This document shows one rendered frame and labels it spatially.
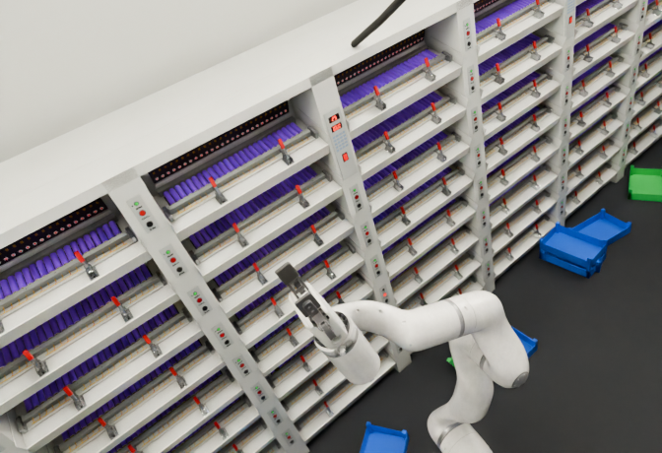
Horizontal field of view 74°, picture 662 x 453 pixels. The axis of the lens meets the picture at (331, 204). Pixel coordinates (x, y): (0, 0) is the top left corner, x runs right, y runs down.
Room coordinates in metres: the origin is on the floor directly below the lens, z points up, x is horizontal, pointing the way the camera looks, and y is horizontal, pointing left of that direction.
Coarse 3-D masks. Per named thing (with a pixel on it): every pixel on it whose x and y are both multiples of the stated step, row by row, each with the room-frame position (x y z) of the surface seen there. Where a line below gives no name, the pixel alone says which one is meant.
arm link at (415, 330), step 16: (352, 304) 0.68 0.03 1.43; (368, 304) 0.67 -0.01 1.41; (384, 304) 0.67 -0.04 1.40; (432, 304) 0.66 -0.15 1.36; (448, 304) 0.65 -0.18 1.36; (368, 320) 0.66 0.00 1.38; (384, 320) 0.64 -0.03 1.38; (400, 320) 0.62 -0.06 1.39; (416, 320) 0.61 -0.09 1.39; (432, 320) 0.61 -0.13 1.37; (448, 320) 0.61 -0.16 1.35; (384, 336) 0.64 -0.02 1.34; (400, 336) 0.60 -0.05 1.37; (416, 336) 0.58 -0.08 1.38; (432, 336) 0.58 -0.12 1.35; (448, 336) 0.59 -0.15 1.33
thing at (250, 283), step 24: (312, 216) 1.48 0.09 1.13; (336, 216) 1.46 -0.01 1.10; (288, 240) 1.39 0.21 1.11; (312, 240) 1.39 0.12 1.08; (336, 240) 1.38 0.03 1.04; (240, 264) 1.33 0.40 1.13; (264, 264) 1.32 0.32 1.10; (216, 288) 1.27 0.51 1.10; (240, 288) 1.25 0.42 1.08; (264, 288) 1.24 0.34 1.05
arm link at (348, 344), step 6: (348, 318) 0.58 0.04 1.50; (354, 324) 0.57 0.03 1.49; (354, 330) 0.55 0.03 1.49; (348, 336) 0.54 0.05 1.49; (354, 336) 0.55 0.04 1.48; (348, 342) 0.54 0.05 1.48; (354, 342) 0.54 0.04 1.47; (318, 348) 0.55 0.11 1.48; (324, 348) 0.54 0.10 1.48; (336, 348) 0.53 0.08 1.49; (342, 348) 0.53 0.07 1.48; (348, 348) 0.54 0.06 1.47; (324, 354) 0.54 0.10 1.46; (330, 354) 0.53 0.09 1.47; (336, 354) 0.53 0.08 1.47; (342, 354) 0.52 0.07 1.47
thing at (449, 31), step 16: (464, 0) 1.73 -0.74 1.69; (448, 16) 1.75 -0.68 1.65; (464, 16) 1.72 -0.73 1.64; (432, 32) 1.84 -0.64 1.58; (448, 32) 1.76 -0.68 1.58; (464, 48) 1.72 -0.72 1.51; (464, 64) 1.71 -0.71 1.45; (464, 80) 1.71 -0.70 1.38; (464, 96) 1.71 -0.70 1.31; (480, 96) 1.75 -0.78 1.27; (480, 112) 1.74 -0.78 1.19; (464, 128) 1.73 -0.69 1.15; (480, 128) 1.74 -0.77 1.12; (464, 160) 1.75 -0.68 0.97; (480, 176) 1.73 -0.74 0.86; (464, 192) 1.77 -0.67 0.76; (480, 208) 1.72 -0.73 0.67; (480, 224) 1.72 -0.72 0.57; (480, 240) 1.71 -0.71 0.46; (480, 256) 1.71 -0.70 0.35; (480, 272) 1.72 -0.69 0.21
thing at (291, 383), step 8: (312, 352) 1.33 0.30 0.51; (320, 352) 1.32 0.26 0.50; (312, 360) 1.29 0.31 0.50; (320, 360) 1.28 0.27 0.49; (328, 360) 1.29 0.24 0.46; (312, 368) 1.25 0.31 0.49; (320, 368) 1.27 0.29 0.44; (280, 376) 1.25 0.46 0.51; (296, 376) 1.24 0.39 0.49; (304, 376) 1.23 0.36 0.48; (272, 384) 1.21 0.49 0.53; (280, 384) 1.22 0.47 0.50; (288, 384) 1.21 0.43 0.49; (296, 384) 1.21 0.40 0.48; (280, 392) 1.19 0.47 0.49; (288, 392) 1.19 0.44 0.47; (280, 400) 1.18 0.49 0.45
